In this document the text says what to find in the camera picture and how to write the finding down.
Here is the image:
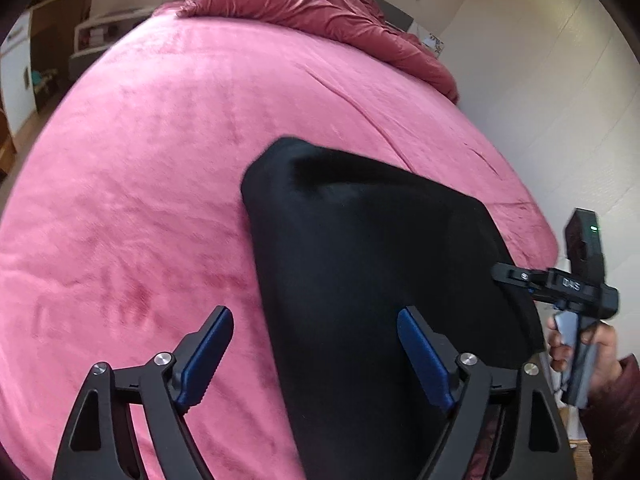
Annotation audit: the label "person's right hand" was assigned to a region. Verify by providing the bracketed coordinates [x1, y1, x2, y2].
[546, 314, 621, 391]

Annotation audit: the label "pink duvet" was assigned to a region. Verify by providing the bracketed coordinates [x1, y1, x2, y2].
[175, 0, 460, 105]

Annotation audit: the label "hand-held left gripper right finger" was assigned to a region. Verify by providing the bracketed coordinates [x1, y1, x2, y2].
[396, 305, 573, 480]

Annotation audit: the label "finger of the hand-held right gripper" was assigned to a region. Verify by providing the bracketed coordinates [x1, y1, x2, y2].
[525, 286, 561, 307]
[491, 261, 552, 288]

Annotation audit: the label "white cabinet with wooden top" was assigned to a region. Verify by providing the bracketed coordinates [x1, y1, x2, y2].
[0, 0, 93, 133]

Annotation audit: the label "white nightstand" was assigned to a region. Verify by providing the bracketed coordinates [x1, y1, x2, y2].
[67, 9, 153, 81]

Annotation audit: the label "grey headboard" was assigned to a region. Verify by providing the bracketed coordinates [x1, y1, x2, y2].
[372, 0, 416, 33]

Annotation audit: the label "black pants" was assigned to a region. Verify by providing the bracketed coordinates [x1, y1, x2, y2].
[240, 135, 548, 480]

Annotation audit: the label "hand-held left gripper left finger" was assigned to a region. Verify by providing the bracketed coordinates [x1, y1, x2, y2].
[52, 305, 235, 480]

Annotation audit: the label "person's right forearm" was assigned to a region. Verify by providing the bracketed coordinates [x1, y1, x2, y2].
[580, 352, 640, 480]

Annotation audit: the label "bed with pink sheet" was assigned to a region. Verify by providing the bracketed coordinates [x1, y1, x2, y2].
[0, 0, 561, 480]

